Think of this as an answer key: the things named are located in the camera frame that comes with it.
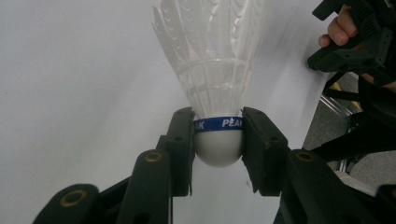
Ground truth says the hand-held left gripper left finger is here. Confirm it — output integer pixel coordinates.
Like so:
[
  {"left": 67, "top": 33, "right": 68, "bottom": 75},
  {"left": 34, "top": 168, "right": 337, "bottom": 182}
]
[{"left": 116, "top": 106, "right": 195, "bottom": 224}]

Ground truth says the metal floor rail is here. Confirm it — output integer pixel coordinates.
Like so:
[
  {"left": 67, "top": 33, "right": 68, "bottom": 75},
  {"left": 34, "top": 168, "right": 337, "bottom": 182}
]
[{"left": 318, "top": 92, "right": 354, "bottom": 119}]

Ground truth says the white shuttlecock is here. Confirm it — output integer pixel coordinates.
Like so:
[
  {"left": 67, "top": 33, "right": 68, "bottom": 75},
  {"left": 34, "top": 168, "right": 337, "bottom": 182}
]
[{"left": 151, "top": 0, "right": 269, "bottom": 168}]

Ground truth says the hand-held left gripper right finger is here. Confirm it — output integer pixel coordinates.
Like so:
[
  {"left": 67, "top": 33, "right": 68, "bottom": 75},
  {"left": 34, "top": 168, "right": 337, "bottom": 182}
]
[{"left": 242, "top": 106, "right": 375, "bottom": 224}]

